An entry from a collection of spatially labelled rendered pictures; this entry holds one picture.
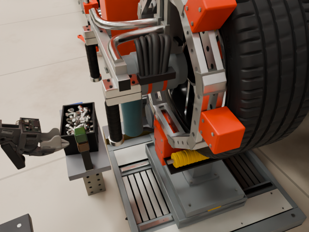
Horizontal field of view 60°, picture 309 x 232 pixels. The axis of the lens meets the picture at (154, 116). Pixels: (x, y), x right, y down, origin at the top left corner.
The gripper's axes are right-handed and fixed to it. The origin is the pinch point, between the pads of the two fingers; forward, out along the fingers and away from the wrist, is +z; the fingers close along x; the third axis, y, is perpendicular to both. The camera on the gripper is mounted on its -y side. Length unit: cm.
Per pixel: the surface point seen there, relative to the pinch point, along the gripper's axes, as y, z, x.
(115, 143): 12.9, 8.9, -12.8
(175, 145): 10.2, 34.3, -9.9
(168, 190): -31, 60, 2
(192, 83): 29.5, 37.5, 1.5
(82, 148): -6.4, 9.0, 5.3
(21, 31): -70, 14, 266
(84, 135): 0.3, 7.7, 5.2
